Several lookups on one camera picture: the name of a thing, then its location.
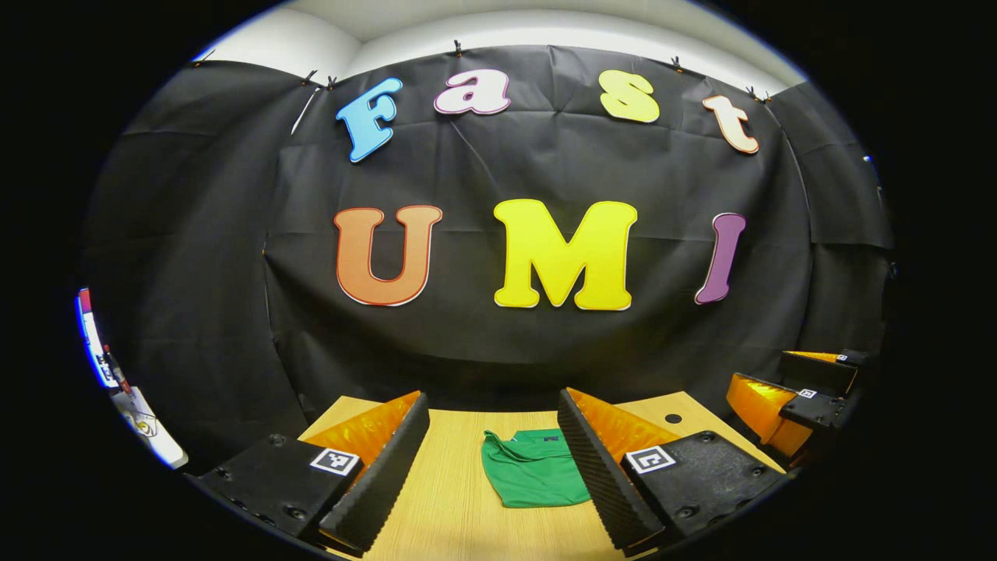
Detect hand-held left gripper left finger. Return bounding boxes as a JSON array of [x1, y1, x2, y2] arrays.
[[191, 390, 431, 556]]

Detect white printed board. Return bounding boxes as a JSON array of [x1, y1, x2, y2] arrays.
[[76, 287, 189, 470]]

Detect green T-shirt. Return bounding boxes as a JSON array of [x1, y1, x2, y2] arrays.
[[481, 428, 593, 510]]

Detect black backdrop cloth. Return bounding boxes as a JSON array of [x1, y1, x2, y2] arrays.
[[82, 44, 897, 468]]

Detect white strap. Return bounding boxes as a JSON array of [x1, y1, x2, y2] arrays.
[[291, 86, 322, 135]]

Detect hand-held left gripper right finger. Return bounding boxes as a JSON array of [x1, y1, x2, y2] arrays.
[[557, 387, 787, 556]]

